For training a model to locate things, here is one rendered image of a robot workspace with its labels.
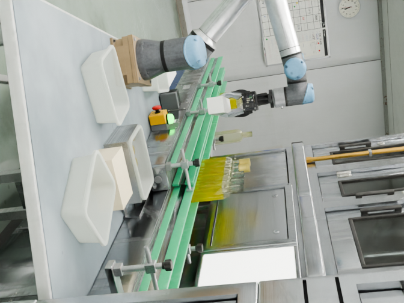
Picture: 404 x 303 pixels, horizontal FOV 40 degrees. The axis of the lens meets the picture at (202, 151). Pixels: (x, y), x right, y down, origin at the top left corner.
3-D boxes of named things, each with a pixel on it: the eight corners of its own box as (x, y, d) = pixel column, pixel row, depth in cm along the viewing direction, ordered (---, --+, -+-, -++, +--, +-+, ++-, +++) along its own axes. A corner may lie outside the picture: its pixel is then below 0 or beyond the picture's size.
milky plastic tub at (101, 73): (93, 131, 172) (119, 128, 171) (72, 64, 162) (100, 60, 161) (106, 109, 188) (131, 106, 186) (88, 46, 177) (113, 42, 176)
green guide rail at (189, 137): (168, 168, 203) (189, 166, 201) (168, 166, 202) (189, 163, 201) (211, 59, 363) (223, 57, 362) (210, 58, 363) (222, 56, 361)
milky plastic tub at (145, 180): (120, 205, 184) (145, 202, 183) (104, 143, 176) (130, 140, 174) (131, 183, 200) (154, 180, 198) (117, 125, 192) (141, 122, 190)
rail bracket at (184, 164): (171, 195, 202) (204, 190, 199) (162, 153, 195) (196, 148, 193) (172, 191, 204) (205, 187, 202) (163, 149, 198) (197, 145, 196)
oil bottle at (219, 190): (175, 205, 209) (231, 199, 206) (172, 192, 207) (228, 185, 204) (178, 198, 214) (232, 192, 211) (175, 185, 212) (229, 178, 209)
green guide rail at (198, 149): (172, 186, 205) (193, 184, 204) (172, 184, 205) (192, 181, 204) (213, 70, 366) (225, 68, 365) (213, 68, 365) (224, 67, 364)
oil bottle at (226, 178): (178, 198, 215) (232, 192, 211) (175, 186, 212) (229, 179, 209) (180, 192, 220) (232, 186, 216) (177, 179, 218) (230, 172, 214)
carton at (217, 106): (206, 98, 205) (222, 95, 204) (215, 101, 229) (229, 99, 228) (208, 114, 205) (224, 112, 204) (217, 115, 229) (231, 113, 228)
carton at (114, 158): (100, 212, 166) (123, 209, 165) (87, 163, 161) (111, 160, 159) (110, 195, 177) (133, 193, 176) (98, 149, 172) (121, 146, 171)
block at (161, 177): (151, 192, 202) (169, 190, 201) (146, 169, 198) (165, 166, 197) (153, 188, 205) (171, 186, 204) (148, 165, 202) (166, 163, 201)
